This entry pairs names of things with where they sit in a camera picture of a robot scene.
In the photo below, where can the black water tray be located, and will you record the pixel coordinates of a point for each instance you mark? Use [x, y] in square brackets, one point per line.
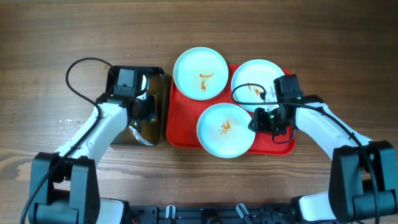
[154, 87]

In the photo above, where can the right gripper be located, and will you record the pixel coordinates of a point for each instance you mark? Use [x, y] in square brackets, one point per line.
[260, 125]

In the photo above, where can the white plate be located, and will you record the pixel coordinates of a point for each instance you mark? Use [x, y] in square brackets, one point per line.
[222, 130]
[200, 73]
[256, 75]

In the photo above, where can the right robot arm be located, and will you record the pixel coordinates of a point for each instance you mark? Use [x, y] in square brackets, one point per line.
[363, 176]

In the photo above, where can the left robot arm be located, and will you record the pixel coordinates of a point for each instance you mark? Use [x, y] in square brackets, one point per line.
[63, 184]

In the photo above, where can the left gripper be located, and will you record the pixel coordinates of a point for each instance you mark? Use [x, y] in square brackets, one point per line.
[150, 112]

